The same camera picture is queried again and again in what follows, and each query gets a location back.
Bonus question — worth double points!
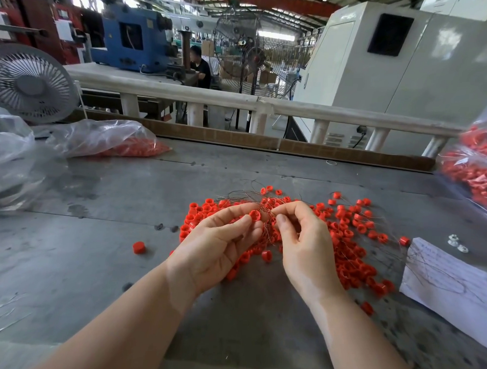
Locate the white metal railing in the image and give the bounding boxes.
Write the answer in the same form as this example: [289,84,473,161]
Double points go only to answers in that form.
[62,61,470,160]

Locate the brown wooden board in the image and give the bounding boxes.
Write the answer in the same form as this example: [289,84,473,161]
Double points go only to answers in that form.
[66,110,439,173]

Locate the red industrial machine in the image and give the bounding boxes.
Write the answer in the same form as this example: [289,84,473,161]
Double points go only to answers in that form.
[0,0,87,65]

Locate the large grey machine cabinet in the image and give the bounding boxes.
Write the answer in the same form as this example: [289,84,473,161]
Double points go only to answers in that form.
[290,0,487,159]

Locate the pile of red plastic rings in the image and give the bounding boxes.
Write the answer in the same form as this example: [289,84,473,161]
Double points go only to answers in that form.
[174,181,415,318]

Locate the white paper sheet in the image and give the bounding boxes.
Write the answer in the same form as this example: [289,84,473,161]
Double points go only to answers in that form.
[396,235,487,352]

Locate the person's right forearm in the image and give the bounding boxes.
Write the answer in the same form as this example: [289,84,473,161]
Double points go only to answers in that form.
[304,285,434,369]

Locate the large clear bag red pieces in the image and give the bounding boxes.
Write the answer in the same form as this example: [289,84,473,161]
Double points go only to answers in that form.
[433,82,487,221]

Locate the white desk fan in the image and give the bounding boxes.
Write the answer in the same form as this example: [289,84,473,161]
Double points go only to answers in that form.
[0,43,83,127]

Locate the clear bag with red pieces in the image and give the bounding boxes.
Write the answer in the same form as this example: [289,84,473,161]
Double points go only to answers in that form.
[50,115,173,162]

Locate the black pedestal fan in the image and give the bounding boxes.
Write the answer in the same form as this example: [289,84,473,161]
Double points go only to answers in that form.
[236,44,270,133]

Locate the bundle of thin metal wires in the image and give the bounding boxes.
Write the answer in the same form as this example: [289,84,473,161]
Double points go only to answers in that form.
[217,187,318,236]

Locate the person's right hand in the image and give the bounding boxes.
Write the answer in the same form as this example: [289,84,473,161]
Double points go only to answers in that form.
[266,198,350,306]

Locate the person's left forearm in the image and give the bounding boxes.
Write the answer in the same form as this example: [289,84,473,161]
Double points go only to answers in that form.
[34,257,198,369]

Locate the blue industrial machine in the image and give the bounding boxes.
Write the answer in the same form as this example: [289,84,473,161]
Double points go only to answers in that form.
[90,0,176,75]

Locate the person's left hand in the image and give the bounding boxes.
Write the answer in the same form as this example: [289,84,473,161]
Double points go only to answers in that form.
[163,197,267,302]

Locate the crumpled clear plastic bag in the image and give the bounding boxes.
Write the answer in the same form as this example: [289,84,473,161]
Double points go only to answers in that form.
[0,103,52,215]

